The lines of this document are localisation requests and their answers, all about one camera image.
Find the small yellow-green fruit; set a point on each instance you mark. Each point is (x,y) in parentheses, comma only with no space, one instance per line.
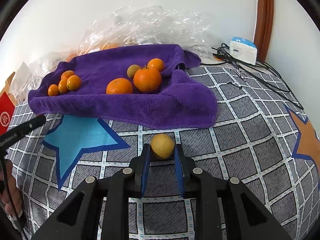
(132,70)

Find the grey checkered bedsheet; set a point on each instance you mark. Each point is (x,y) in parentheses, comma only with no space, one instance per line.
(253,139)

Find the blue white tissue pack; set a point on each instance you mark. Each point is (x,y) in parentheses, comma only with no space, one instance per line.
(243,50)

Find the small tangerine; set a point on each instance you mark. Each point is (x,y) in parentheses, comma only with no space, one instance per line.
(62,86)
(67,74)
(53,90)
(73,83)

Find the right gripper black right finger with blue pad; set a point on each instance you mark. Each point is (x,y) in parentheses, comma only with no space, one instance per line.
(197,183)

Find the red paper bag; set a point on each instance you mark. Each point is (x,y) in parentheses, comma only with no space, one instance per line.
(6,112)

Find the round orange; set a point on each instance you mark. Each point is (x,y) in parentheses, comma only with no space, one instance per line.
(119,86)

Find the yellow-green round fruit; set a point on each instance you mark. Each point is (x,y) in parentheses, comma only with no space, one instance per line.
(162,146)

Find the brown wooden door frame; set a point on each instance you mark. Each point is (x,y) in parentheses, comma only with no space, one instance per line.
(263,28)

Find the clear plastic bags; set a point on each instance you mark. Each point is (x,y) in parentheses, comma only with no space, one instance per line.
(127,26)

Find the large orange with stem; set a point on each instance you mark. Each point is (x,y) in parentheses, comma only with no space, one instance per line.
(147,80)

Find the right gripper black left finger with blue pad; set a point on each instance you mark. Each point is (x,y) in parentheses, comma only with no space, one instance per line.
(130,182)

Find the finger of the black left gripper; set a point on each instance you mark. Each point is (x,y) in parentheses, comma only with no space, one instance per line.
(19,132)

